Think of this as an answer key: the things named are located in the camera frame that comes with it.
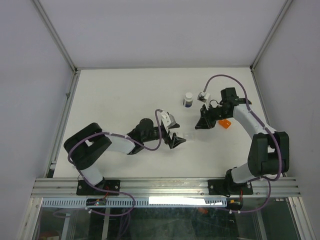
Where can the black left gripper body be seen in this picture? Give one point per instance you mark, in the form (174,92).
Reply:
(164,135)

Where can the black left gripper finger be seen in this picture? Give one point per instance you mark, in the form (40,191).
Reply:
(175,141)
(171,122)

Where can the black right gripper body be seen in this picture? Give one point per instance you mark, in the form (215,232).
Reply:
(223,115)

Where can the orange pill organizer box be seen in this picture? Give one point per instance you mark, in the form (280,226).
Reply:
(224,123)

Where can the clear pill organizer box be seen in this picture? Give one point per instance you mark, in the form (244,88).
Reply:
(190,136)

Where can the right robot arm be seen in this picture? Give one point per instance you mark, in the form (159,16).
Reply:
(269,152)

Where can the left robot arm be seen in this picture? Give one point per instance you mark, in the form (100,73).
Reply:
(86,146)

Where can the white pill bottle blue label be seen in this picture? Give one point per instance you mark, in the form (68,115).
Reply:
(188,100)

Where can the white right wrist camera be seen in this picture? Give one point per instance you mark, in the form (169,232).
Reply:
(204,97)

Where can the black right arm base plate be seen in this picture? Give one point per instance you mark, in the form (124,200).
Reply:
(224,188)

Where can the aluminium frame right post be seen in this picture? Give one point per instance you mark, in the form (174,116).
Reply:
(273,29)

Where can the aluminium frame post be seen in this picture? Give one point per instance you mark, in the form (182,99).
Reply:
(273,29)
(54,34)

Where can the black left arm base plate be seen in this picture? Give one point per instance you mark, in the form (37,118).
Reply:
(109,187)

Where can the grey slotted cable duct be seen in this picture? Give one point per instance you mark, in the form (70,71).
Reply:
(140,202)

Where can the aluminium mounting rail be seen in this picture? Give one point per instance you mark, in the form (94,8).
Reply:
(180,187)

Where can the aluminium frame left post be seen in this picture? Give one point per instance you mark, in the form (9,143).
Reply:
(54,34)

